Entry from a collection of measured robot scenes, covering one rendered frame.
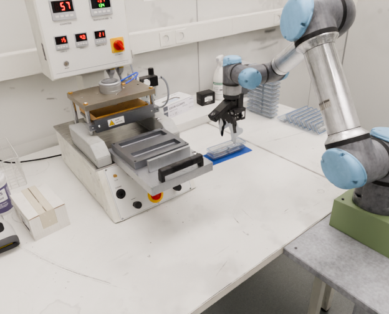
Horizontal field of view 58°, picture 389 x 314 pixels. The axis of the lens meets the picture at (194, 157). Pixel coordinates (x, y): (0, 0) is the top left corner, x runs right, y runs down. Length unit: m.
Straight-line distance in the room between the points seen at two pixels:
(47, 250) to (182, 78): 1.30
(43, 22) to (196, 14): 1.00
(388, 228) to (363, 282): 0.17
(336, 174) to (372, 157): 0.09
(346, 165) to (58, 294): 0.82
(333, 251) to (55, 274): 0.81
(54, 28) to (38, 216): 0.64
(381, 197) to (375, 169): 0.14
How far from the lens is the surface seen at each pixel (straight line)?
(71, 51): 1.40
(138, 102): 1.34
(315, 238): 1.17
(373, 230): 1.15
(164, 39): 1.95
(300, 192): 1.36
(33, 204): 1.27
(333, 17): 1.06
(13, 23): 1.69
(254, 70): 1.33
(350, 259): 1.14
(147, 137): 1.23
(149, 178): 1.02
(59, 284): 1.09
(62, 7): 1.37
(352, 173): 0.96
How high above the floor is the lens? 1.52
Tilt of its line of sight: 29 degrees down
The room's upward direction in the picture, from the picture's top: 2 degrees counter-clockwise
